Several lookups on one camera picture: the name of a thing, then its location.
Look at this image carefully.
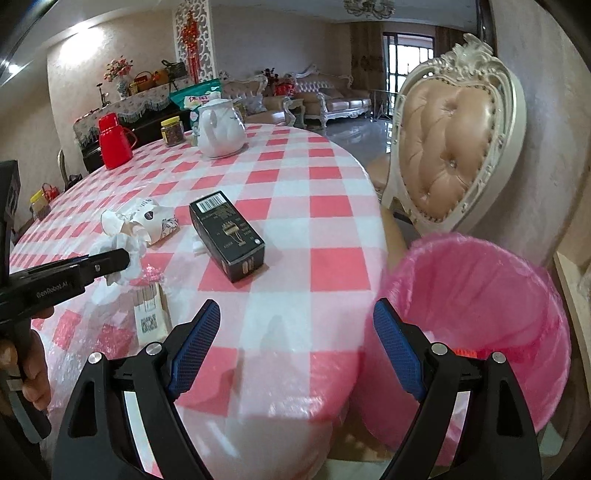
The crushed white paper cup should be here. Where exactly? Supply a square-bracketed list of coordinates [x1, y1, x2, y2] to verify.
[100, 210, 137, 237]

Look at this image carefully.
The printed crushed paper cup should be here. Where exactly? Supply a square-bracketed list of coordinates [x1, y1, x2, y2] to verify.
[120, 198, 179, 246]

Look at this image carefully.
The white QR code box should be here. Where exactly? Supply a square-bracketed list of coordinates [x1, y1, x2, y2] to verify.
[132, 283, 171, 348]

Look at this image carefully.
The black cardboard box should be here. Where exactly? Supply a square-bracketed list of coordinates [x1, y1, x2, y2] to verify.
[189, 191, 266, 283]

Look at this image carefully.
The white tissue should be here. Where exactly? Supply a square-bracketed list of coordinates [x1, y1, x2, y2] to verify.
[90, 233, 146, 285]

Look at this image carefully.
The white plastic wrapper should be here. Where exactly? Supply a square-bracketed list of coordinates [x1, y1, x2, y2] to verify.
[191, 234, 207, 255]

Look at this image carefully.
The pink lined trash bin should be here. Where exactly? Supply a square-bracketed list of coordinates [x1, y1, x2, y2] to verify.
[352, 233, 571, 451]

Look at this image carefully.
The left hand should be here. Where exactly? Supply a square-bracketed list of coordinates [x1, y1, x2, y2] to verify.
[1, 330, 51, 411]

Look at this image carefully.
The yellow lid jar at edge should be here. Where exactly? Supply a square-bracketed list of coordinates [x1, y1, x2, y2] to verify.
[30, 190, 51, 221]

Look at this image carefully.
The red thermos jug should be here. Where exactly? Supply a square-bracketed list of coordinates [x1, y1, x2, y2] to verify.
[98, 113, 137, 170]

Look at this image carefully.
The yellow lid snack jar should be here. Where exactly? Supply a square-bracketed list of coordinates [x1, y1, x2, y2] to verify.
[160, 116, 185, 147]

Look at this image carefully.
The black piano with lace cover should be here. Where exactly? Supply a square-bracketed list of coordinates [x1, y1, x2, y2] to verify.
[73, 77, 192, 173]

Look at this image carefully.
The white ceramic teapot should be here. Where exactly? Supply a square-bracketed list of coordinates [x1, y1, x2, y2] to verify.
[197, 98, 246, 159]

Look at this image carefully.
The wooden shelf unit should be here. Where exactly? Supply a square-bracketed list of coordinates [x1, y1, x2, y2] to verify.
[554, 181, 590, 391]

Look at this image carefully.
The green snack bag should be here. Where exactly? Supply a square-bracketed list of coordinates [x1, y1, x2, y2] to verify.
[169, 78, 222, 138]

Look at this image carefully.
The red checkered tablecloth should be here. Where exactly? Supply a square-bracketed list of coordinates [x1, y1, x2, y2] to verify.
[10, 125, 387, 479]

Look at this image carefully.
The flower vase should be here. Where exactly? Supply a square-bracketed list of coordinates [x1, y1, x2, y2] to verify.
[103, 56, 133, 100]

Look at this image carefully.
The armchair near sofa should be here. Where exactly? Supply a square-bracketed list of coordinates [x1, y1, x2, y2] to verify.
[219, 71, 305, 128]

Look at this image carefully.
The red chinese knot ornament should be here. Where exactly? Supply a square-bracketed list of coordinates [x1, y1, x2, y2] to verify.
[180, 10, 200, 84]

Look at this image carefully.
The cream leather sofa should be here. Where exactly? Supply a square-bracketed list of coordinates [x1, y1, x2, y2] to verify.
[286, 65, 373, 129]

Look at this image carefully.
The cream tufted ornate chair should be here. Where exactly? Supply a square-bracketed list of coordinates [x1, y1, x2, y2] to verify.
[367, 33, 527, 235]

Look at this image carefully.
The chandelier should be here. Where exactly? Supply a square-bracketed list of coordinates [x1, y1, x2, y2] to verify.
[344, 0, 396, 20]

